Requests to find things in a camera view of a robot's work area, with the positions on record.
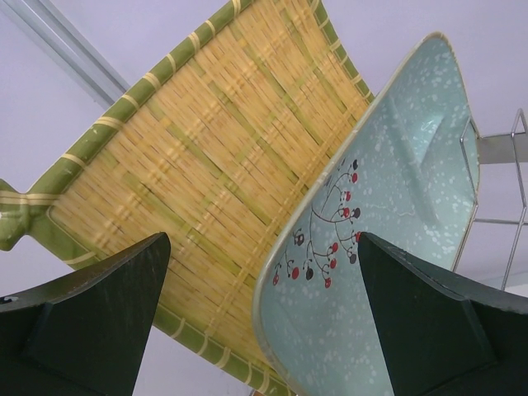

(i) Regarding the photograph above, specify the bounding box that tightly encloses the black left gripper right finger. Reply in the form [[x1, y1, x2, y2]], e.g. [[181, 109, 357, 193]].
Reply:
[[358, 233, 527, 395]]

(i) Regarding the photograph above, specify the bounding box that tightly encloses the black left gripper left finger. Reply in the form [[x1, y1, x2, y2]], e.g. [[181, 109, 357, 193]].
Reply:
[[1, 233, 171, 395]]

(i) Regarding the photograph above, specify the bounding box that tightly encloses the stainless steel dish rack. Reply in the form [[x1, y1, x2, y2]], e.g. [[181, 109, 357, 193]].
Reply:
[[453, 109, 527, 296]]

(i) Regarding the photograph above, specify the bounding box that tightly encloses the woven bamboo tray plate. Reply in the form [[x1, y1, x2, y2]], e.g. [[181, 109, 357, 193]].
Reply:
[[1, 1, 374, 395]]

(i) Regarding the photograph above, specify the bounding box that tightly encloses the aluminium frame post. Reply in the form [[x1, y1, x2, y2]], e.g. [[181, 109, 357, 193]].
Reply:
[[1, 0, 130, 108]]

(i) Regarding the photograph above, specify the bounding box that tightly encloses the light blue divided plate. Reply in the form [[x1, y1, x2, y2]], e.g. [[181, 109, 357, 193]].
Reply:
[[252, 32, 479, 395]]

